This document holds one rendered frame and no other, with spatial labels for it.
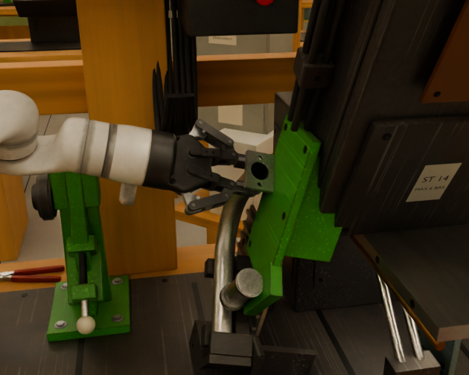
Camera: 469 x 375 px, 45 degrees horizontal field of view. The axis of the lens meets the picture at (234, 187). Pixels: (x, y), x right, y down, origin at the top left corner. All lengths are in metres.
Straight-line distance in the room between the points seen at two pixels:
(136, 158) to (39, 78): 0.42
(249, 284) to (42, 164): 0.30
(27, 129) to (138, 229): 0.44
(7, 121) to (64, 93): 0.41
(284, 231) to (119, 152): 0.22
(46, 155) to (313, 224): 0.34
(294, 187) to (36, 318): 0.54
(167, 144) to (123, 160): 0.06
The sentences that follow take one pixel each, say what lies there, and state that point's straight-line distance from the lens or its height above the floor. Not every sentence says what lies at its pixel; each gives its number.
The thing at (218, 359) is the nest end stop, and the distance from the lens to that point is 0.79.
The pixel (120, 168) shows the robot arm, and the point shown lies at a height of 1.23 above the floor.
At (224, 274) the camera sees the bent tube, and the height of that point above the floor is 1.04.
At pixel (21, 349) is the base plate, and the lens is 0.97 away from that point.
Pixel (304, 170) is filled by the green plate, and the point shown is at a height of 1.24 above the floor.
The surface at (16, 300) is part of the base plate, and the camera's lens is 1.09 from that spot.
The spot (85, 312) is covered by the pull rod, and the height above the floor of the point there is 0.96.
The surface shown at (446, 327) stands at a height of 1.13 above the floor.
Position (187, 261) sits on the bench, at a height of 0.88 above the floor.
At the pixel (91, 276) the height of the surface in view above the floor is 0.99.
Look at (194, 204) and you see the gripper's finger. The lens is 0.72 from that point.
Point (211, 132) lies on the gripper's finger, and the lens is 0.77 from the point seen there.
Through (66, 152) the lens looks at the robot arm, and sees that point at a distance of 0.71.
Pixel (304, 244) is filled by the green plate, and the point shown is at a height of 1.13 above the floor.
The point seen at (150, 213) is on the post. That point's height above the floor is 1.01.
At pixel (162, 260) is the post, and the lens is 1.13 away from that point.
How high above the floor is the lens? 1.49
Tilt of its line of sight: 24 degrees down
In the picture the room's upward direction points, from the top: straight up
